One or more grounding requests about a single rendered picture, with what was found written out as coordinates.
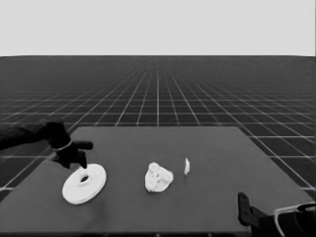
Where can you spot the large thick white disc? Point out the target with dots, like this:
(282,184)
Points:
(95,188)

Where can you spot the small thin white T-shaped piece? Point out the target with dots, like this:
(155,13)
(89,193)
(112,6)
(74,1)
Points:
(187,167)

